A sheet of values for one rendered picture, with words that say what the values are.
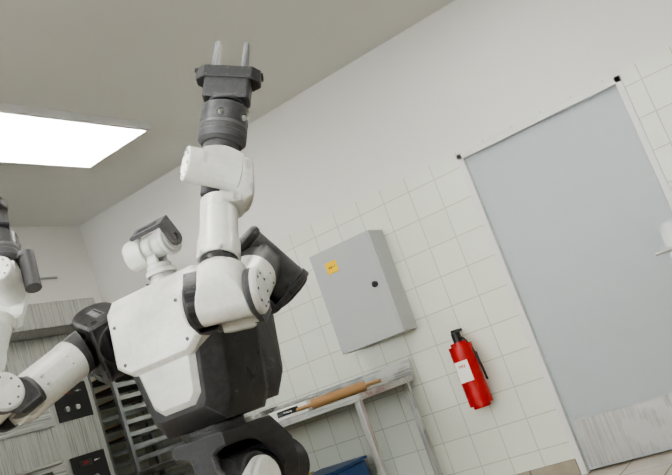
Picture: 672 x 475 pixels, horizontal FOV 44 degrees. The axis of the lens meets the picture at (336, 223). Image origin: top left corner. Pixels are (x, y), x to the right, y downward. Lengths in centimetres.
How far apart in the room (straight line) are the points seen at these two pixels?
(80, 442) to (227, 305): 417
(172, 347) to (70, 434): 382
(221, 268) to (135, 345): 41
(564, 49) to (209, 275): 410
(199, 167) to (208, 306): 26
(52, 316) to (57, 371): 351
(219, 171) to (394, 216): 412
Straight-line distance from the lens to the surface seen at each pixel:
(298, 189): 594
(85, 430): 549
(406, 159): 551
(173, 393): 165
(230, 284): 131
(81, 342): 181
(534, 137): 523
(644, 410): 516
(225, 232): 136
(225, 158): 148
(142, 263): 175
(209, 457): 165
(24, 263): 186
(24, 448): 521
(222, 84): 155
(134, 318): 168
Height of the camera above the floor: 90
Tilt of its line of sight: 11 degrees up
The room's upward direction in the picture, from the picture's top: 20 degrees counter-clockwise
